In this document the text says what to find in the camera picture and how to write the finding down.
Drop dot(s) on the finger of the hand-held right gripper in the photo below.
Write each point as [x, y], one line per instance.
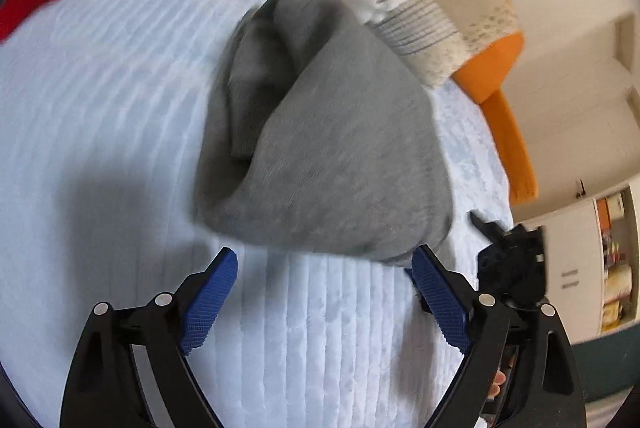
[485, 228]

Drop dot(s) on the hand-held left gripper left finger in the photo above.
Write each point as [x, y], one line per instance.
[210, 303]

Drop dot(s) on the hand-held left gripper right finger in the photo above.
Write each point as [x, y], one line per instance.
[440, 303]

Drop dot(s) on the grey sweater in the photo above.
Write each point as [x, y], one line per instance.
[340, 148]

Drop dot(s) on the person's right hand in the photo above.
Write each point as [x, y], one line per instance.
[497, 383]

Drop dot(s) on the white cabinet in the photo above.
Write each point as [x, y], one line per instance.
[565, 248]

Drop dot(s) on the shelved bottles and boxes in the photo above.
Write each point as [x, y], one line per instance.
[617, 268]

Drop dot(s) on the orange pillow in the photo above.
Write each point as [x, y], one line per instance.
[490, 68]

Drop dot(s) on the beige striped pillow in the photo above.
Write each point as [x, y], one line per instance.
[420, 28]

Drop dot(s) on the light blue bed blanket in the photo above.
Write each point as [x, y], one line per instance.
[100, 108]

